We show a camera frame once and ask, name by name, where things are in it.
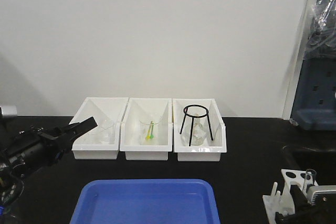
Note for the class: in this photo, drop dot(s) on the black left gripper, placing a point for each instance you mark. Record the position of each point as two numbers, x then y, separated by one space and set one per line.
44 147

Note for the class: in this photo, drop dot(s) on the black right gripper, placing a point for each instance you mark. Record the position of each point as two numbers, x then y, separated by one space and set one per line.
305 213

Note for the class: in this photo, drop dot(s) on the clear glass test tube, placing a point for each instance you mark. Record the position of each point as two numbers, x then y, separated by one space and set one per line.
309 179

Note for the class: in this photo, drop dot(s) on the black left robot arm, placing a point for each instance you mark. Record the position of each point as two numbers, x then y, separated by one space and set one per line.
13 168

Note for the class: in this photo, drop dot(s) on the white test tube rack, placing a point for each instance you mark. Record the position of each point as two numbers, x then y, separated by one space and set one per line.
282 201

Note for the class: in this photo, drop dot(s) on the grey pegboard drying rack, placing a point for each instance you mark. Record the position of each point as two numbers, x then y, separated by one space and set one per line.
314 104

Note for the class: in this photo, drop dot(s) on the left white storage bin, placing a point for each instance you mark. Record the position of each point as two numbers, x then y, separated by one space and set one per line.
101 109

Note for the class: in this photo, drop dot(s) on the white storage bin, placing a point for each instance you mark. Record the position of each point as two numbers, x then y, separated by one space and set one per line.
143 109
101 109
209 151

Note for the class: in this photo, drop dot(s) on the black sink basin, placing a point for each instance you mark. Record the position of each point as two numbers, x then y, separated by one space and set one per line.
321 160

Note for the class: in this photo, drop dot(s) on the middle white storage bin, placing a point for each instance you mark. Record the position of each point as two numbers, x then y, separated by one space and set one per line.
143 109

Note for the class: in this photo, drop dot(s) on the blue plastic tray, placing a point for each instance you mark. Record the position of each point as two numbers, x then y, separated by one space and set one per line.
146 201

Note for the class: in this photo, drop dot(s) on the beaker with green yellow sticks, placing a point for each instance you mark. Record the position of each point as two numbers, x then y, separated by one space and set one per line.
149 132

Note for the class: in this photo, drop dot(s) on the right white storage bin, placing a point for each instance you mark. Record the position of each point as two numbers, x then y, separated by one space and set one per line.
209 151

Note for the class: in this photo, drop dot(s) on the glass flask under tripod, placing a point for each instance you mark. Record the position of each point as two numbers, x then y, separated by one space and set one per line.
194 134

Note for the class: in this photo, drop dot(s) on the plastic bag of pegs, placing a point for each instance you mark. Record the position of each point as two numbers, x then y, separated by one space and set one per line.
321 39

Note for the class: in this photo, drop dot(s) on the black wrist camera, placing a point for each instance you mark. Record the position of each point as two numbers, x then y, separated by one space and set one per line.
324 194

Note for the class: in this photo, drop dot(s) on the black wire tripod stand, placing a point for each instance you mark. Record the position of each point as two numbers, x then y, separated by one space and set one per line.
196 111

